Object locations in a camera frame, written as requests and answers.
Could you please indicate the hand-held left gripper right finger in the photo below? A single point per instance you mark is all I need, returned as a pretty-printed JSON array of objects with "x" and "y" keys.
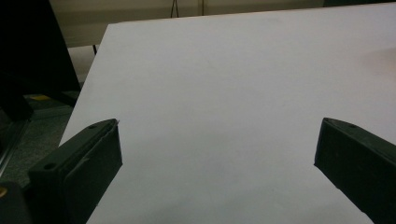
[{"x": 361, "y": 161}]

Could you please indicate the thin black stand legs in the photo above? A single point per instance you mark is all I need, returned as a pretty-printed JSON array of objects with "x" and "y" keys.
[{"x": 175, "y": 8}]

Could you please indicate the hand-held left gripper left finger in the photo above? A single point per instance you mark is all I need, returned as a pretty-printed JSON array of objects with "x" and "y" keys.
[{"x": 77, "y": 168}]

